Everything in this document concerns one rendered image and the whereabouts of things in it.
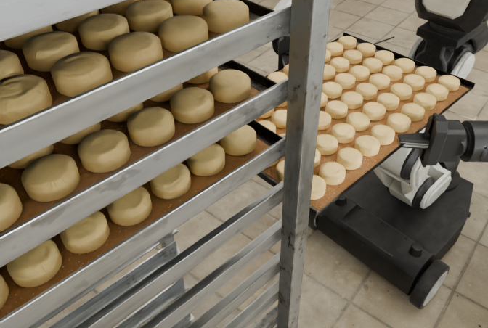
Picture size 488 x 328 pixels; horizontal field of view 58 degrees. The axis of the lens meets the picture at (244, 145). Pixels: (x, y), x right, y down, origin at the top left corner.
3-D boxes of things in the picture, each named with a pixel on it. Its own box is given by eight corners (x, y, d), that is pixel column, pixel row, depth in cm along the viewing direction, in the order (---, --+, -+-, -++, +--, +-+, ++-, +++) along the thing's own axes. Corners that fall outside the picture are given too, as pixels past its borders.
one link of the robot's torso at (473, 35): (449, 44, 158) (464, -4, 147) (486, 56, 151) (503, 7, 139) (406, 75, 145) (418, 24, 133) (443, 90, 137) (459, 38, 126)
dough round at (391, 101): (390, 97, 107) (391, 90, 106) (402, 108, 104) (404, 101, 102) (372, 101, 106) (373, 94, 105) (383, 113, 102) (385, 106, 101)
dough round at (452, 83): (456, 82, 112) (458, 75, 111) (460, 93, 108) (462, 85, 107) (435, 80, 113) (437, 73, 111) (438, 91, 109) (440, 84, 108)
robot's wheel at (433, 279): (429, 261, 161) (401, 305, 165) (442, 270, 158) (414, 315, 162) (443, 255, 177) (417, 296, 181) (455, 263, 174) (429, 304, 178)
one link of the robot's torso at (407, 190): (401, 166, 197) (384, 117, 158) (444, 189, 185) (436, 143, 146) (381, 194, 195) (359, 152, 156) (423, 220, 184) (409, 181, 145)
